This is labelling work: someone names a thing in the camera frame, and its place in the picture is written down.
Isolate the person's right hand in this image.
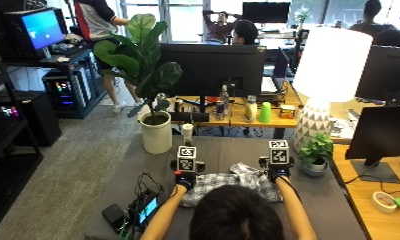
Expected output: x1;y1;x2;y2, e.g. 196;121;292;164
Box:
257;155;296;184

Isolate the person's left hand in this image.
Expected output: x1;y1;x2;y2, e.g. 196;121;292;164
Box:
170;159;207;191

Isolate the white marker cube on left glove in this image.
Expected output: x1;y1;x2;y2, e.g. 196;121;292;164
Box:
176;145;199;173

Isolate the white marker cube on glove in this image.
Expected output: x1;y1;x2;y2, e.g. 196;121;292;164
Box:
268;139;291;165
176;145;199;173

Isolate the white marker cube on right glove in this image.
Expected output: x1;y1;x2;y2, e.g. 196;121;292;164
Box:
268;139;291;165

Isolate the grey white patterned cloth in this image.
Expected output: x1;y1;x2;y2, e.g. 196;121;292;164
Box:
179;162;284;208

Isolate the small green plant in grey pot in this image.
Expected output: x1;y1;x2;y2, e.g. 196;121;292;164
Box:
296;132;336;178

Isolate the black device with lit screen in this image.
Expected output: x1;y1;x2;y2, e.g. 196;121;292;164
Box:
127;189;162;229

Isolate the white cylinder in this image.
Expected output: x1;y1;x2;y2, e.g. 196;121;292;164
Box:
182;122;196;143

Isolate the wooden desk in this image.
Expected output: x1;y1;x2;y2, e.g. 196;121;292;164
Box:
329;99;400;240
170;81;304;139

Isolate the large-leaf plant in white pot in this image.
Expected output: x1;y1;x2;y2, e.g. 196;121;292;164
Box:
92;13;184;155

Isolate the green plastic cup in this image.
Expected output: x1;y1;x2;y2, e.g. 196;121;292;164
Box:
257;101;273;124

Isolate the yellow box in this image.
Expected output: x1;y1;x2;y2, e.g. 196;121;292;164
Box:
279;104;297;120

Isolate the white bottle with yellow label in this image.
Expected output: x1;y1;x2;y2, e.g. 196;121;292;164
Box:
243;95;260;124

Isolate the small black box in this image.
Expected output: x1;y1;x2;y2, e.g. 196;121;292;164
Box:
100;203;127;232

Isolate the dark drink can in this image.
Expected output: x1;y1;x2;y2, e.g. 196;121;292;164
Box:
215;99;227;121

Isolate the clear plastic bottle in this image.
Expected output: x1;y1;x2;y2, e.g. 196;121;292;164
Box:
219;84;232;116

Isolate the roll of white tape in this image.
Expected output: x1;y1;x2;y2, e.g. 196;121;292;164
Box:
371;190;400;215

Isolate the black monitor on square foot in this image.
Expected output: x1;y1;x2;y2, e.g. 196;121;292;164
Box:
344;105;400;185

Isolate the open laptop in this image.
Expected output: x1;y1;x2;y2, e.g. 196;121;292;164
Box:
260;47;292;101

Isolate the wide black monitor on stand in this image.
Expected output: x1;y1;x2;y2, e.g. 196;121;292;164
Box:
158;42;268;123

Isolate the white lamp with patterned base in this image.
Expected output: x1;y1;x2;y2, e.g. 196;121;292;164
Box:
291;26;375;153

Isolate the computer tower with coloured lights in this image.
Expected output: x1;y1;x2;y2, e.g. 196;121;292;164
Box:
42;71;84;112

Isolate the black shelf rack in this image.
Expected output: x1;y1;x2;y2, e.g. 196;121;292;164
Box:
0;63;44;228

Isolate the black equipment cart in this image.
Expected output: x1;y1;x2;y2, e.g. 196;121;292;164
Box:
0;45;107;120

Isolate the black monitor by window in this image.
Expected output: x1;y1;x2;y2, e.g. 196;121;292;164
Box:
241;1;293;25

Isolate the monitor with blue screen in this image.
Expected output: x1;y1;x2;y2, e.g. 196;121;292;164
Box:
3;6;70;60

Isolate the bundle of black cables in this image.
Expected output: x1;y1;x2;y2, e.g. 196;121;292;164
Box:
132;171;167;200

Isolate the black monitor cable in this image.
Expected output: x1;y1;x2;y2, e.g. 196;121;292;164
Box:
343;171;400;198

